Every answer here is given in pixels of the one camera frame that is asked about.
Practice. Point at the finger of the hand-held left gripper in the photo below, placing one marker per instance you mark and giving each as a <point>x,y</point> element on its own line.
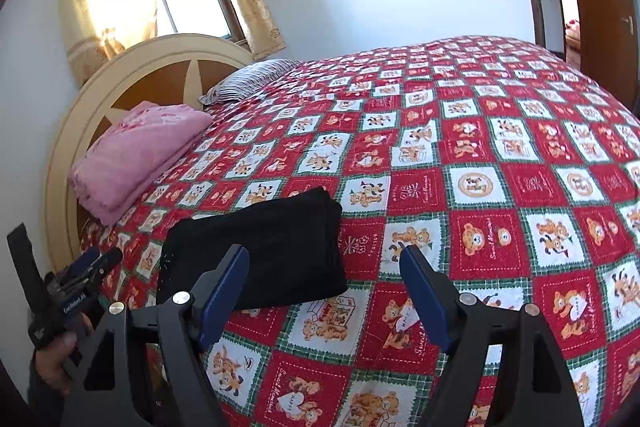
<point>100,260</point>

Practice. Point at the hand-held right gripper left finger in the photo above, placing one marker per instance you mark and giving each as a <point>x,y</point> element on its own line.
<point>222,302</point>

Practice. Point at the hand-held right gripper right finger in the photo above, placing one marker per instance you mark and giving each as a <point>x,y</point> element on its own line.
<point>425,302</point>

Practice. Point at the black pants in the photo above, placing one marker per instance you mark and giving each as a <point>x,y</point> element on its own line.
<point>280,242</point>

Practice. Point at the person's left hand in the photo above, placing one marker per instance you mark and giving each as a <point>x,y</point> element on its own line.
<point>50,359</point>

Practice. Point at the pink folded blanket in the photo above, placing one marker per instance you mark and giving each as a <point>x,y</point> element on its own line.
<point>135,152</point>

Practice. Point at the red printed bedspread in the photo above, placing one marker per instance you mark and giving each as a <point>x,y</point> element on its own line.
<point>500,157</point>

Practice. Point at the cream wooden headboard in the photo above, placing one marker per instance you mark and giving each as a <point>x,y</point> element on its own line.
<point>150,52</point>

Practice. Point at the striped pillow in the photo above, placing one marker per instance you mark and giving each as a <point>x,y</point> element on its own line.
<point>250,79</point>

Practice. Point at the brown wooden door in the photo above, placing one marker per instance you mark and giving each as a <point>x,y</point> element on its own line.
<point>600,17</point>

